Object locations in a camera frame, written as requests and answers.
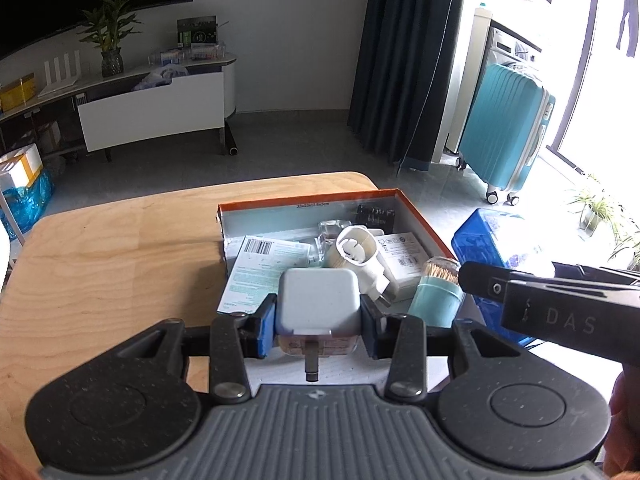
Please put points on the dark curtain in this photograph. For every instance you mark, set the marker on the dark curtain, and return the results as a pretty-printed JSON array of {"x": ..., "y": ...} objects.
[{"x": 400, "y": 60}]

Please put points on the cardboard box yellow tape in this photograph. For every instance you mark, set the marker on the cardboard box yellow tape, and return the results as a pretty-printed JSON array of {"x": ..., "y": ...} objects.
[{"x": 20, "y": 167}]

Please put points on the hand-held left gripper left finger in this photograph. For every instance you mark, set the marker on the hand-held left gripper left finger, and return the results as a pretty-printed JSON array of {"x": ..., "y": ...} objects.
[{"x": 265, "y": 327}]

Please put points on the blue plastic crate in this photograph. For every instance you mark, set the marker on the blue plastic crate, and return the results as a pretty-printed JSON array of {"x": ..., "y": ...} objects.
[{"x": 490, "y": 240}]

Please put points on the green and white box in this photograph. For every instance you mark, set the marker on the green and white box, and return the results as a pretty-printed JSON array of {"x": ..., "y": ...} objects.
[{"x": 255, "y": 270}]

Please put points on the white TV stand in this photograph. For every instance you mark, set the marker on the white TV stand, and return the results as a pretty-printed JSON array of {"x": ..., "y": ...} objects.
[{"x": 150, "y": 110}]

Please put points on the light blue toothpick jar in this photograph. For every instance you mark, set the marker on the light blue toothpick jar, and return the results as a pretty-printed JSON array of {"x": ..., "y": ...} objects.
[{"x": 432, "y": 300}]

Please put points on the white plug adapter green dot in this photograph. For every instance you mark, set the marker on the white plug adapter green dot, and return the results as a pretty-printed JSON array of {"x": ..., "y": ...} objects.
[{"x": 317, "y": 300}]

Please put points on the person's right hand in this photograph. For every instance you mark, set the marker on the person's right hand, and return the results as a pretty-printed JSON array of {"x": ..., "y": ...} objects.
[{"x": 625, "y": 425}]

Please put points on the clear plastic container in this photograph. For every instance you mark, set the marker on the clear plastic container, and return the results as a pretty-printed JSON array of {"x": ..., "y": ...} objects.
[{"x": 330, "y": 232}]

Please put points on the teal suitcase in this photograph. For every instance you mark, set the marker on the teal suitcase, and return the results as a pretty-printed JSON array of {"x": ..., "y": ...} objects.
[{"x": 505, "y": 125}]

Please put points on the white router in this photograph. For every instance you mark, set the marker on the white router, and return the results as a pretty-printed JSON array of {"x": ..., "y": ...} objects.
[{"x": 60, "y": 77}]

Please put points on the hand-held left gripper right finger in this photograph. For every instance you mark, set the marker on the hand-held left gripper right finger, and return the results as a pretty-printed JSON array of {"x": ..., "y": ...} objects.
[{"x": 371, "y": 327}]

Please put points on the white cabinet panel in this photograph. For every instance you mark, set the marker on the white cabinet panel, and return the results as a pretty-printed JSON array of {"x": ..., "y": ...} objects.
[{"x": 462, "y": 85}]

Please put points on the orange-rimmed cardboard box lid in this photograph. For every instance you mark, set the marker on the orange-rimmed cardboard box lid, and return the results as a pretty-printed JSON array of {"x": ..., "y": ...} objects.
[{"x": 280, "y": 222}]

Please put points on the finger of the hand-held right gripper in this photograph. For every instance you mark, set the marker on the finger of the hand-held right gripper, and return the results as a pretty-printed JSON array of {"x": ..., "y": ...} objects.
[{"x": 482, "y": 282}]

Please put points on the white washing machine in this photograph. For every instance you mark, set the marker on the white washing machine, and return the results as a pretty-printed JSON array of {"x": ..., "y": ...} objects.
[{"x": 505, "y": 45}]

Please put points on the black and green box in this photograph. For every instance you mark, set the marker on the black and green box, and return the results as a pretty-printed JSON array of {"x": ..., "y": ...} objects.
[{"x": 196, "y": 31}]

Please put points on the hanging dark clothing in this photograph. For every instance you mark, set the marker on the hanging dark clothing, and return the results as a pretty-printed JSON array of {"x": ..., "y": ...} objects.
[{"x": 629, "y": 10}]

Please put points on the black charger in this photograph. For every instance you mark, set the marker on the black charger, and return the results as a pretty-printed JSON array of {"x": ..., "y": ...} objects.
[{"x": 375, "y": 216}]

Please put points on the black roll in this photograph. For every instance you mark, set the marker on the black roll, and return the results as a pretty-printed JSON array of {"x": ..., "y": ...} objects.
[{"x": 231, "y": 139}]

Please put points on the potted spider plant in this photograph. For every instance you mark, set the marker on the potted spider plant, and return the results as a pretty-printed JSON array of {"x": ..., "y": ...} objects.
[
  {"x": 630, "y": 245},
  {"x": 595, "y": 205}
]

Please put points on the small white barcode box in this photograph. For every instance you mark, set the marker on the small white barcode box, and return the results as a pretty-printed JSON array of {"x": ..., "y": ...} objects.
[{"x": 405, "y": 260}]

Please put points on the blue and white bag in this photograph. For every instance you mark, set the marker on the blue and white bag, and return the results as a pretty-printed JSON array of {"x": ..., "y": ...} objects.
[{"x": 160, "y": 77}]

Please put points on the curved white counter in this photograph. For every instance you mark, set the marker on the curved white counter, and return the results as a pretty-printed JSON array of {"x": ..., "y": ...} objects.
[{"x": 4, "y": 260}]

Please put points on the potted plant glass vase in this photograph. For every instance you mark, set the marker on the potted plant glass vase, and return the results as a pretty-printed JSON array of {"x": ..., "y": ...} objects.
[{"x": 111, "y": 62}]

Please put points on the blue plastic bag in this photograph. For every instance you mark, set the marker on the blue plastic bag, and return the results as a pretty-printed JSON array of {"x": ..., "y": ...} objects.
[{"x": 30, "y": 205}]

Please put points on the white round socket adapter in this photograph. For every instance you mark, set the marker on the white round socket adapter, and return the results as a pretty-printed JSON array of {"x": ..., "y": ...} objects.
[{"x": 350, "y": 255}]

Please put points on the clear storage boxes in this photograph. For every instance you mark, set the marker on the clear storage boxes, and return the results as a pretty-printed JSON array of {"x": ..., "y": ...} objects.
[{"x": 200, "y": 52}]

